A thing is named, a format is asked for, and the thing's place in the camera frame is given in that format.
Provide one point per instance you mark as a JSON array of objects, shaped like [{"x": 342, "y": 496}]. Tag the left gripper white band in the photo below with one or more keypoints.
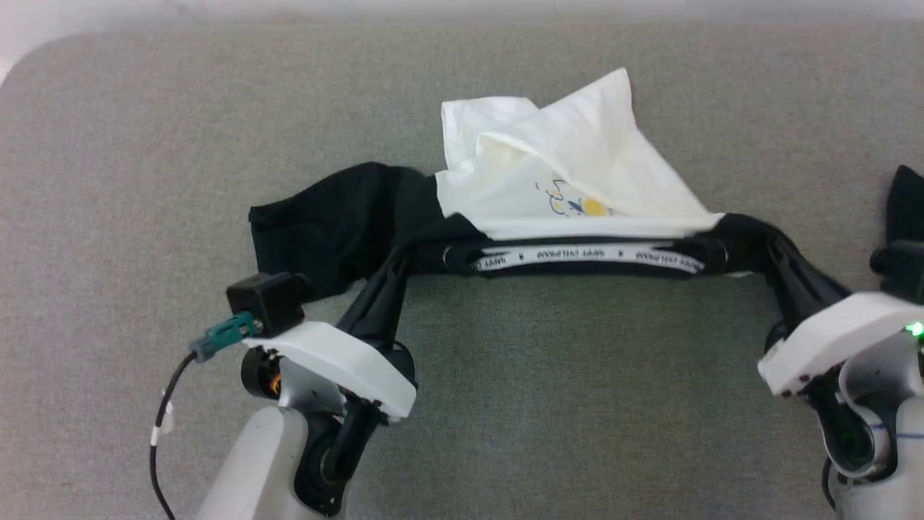
[{"x": 332, "y": 361}]

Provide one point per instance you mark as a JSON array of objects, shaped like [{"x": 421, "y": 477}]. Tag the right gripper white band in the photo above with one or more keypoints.
[{"x": 837, "y": 339}]

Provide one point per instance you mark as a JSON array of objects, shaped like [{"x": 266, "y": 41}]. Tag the white and black t-shirt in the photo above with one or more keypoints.
[{"x": 563, "y": 159}]

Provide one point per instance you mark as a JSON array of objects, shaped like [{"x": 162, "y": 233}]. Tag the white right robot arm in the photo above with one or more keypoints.
[{"x": 881, "y": 433}]

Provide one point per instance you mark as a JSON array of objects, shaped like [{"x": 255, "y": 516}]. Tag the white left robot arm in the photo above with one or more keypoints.
[{"x": 267, "y": 462}]

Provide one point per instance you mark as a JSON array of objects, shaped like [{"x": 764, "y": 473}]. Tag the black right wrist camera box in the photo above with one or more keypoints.
[{"x": 902, "y": 271}]

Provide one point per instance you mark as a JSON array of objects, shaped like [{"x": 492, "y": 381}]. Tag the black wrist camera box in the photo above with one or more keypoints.
[
  {"x": 267, "y": 300},
  {"x": 902, "y": 271}
]

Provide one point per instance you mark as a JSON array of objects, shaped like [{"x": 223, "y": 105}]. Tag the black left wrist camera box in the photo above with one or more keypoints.
[{"x": 267, "y": 300}]

